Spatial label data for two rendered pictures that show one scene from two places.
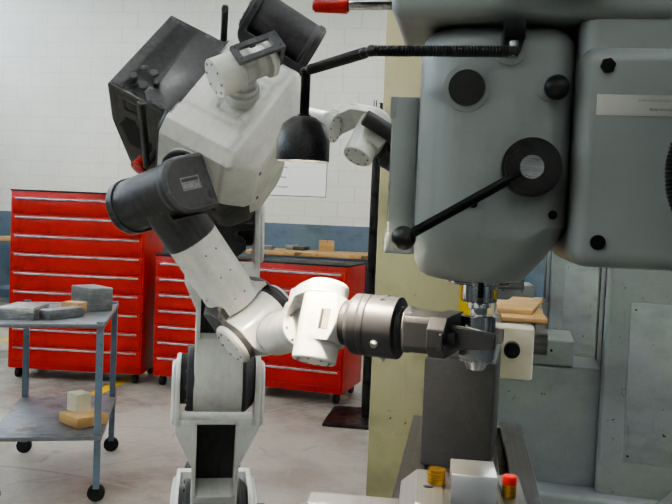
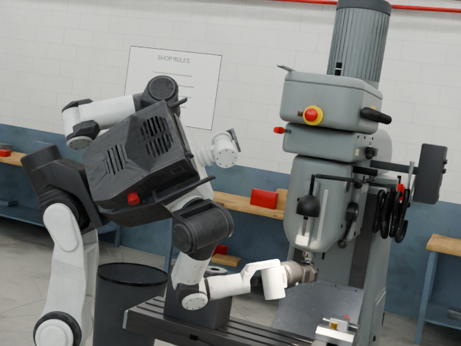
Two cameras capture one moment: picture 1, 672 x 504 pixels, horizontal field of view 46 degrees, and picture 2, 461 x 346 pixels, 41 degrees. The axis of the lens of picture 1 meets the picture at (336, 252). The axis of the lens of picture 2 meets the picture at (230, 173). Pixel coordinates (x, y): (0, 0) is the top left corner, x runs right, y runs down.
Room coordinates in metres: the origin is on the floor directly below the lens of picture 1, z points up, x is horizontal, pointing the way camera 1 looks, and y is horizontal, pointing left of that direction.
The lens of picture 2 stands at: (0.92, 1.90, 1.72)
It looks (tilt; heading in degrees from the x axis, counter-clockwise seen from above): 5 degrees down; 283
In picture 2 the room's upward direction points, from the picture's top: 8 degrees clockwise
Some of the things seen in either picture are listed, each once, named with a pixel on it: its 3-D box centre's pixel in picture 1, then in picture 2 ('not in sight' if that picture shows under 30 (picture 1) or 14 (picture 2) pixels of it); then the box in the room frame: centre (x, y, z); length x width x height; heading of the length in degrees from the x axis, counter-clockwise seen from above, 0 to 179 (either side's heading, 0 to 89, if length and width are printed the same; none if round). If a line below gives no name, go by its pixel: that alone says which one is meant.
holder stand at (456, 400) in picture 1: (462, 397); (199, 292); (1.45, -0.25, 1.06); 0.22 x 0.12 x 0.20; 166
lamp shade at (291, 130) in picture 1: (303, 138); (309, 204); (1.07, 0.05, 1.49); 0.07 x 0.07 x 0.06
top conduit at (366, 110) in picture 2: not in sight; (376, 116); (0.92, -0.21, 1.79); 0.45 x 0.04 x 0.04; 81
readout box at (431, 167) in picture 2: not in sight; (431, 173); (0.69, -0.44, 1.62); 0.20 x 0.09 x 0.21; 81
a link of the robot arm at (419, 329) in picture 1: (412, 331); (293, 274); (1.10, -0.11, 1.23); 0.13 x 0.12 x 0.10; 158
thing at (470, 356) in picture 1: (477, 341); not in sight; (1.07, -0.20, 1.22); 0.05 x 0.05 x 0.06
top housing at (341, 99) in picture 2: not in sight; (333, 104); (1.07, -0.21, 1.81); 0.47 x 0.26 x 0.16; 81
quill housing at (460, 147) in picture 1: (489, 160); (317, 202); (1.07, -0.20, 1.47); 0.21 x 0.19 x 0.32; 171
